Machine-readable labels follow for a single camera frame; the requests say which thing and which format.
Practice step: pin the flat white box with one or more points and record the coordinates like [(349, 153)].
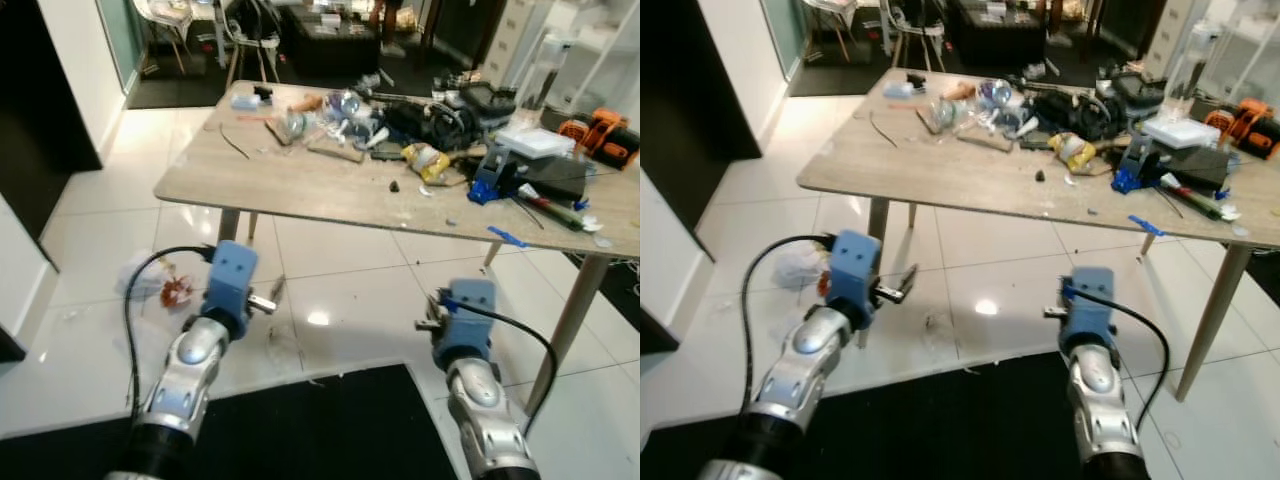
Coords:
[(1182, 133), (535, 142)]

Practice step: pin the white plastic trash bag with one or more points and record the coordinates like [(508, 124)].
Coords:
[(150, 275), (800, 265)]

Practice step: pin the blue printed plastic part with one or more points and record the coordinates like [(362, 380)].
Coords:
[(1130, 172), (490, 180)]

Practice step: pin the tall clear plastic bottle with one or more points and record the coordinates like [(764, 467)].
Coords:
[(1195, 65), (545, 75)]

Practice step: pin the yellow snack packet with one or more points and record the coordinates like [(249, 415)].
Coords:
[(1072, 151), (428, 162)]

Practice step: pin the small black block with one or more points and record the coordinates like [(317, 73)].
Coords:
[(264, 93), (915, 80)]

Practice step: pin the black floor mat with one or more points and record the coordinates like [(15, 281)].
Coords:
[(300, 430), (950, 430)]

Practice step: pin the flat black device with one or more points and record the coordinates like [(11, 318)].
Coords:
[(560, 180), (1200, 170)]

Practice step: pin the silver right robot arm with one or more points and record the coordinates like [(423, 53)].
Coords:
[(1100, 400), (485, 410)]

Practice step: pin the pale blue small item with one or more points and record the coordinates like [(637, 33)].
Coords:
[(245, 101), (898, 90)]

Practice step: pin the orange and black tool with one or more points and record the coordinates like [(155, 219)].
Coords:
[(605, 135), (1250, 125)]

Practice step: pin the clear crumpled plastic wrap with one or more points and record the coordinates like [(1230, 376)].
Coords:
[(335, 118), (985, 107)]

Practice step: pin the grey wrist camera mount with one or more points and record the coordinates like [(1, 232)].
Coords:
[(852, 270), (1088, 310), (468, 320), (230, 280)]

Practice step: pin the metal frame chair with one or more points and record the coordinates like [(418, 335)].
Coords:
[(245, 25), (910, 15)]

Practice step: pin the black case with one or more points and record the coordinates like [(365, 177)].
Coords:
[(485, 102), (1132, 92)]

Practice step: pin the low black cabinet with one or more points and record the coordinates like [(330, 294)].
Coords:
[(995, 35), (330, 45)]

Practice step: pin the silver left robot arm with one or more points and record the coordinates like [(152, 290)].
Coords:
[(800, 365), (185, 370)]

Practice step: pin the small wooden board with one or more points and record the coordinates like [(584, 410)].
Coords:
[(335, 150), (985, 140)]

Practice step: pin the green and red stick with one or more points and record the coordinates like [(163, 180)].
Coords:
[(1195, 198), (550, 208)]

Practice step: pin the white drawer unit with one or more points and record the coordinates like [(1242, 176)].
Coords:
[(510, 40), (1170, 35)]

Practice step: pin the blue tape strip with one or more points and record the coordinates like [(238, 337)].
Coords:
[(508, 237), (1147, 226)]

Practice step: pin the light wooden table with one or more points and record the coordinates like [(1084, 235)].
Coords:
[(300, 185), (940, 172)]

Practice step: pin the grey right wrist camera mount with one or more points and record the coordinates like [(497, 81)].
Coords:
[(1088, 310), (468, 320)]

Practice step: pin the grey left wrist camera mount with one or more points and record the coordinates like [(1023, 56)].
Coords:
[(852, 270), (230, 280)]

